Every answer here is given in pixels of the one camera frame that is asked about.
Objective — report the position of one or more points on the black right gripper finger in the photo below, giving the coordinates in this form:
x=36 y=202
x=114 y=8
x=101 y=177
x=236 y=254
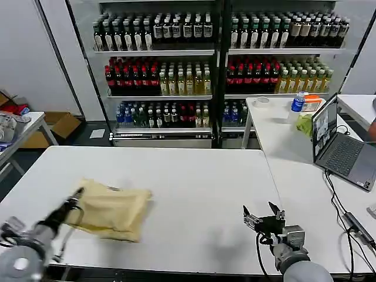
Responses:
x=279 y=213
x=249 y=218

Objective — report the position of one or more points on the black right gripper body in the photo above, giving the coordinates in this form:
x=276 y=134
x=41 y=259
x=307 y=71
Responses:
x=268 y=224

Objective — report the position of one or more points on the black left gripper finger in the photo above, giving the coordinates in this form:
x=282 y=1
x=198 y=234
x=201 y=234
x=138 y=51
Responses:
x=77 y=196

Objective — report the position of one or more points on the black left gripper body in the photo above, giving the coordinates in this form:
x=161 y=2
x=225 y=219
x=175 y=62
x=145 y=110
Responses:
x=60 y=214

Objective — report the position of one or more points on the cream yellow shirt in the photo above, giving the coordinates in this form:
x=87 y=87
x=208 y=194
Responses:
x=114 y=211

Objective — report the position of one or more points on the white paper sheet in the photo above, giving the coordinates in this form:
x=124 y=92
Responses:
x=97 y=134

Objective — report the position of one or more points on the open cardboard box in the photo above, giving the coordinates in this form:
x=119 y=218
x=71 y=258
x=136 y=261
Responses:
x=58 y=126

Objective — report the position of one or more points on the black adapter hub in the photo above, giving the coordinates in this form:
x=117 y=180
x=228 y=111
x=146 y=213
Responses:
x=359 y=227

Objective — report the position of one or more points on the small white side table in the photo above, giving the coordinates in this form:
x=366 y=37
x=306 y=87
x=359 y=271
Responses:
x=32 y=123

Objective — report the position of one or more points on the grey open laptop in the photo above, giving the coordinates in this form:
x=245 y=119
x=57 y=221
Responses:
x=340 y=152

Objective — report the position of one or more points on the green crumpled cloth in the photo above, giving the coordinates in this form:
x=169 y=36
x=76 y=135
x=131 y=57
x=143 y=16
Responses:
x=305 y=124

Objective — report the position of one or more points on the small grey flat object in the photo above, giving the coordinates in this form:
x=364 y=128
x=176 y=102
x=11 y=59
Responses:
x=372 y=210

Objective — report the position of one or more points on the pile of grey clothes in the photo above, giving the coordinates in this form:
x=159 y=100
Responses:
x=10 y=124

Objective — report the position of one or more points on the red fabric item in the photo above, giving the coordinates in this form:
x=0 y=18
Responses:
x=19 y=109

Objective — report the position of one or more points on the clear bottle with blue label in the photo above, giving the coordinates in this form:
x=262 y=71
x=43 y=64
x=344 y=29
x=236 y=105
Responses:
x=298 y=105

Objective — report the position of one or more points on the clear tape roll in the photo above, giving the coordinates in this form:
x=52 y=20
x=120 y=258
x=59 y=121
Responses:
x=261 y=101

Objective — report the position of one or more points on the orange and white box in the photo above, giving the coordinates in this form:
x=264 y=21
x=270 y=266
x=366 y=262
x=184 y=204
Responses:
x=314 y=102

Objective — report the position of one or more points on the white shelf with drink bottles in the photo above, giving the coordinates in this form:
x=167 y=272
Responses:
x=279 y=64
x=158 y=73

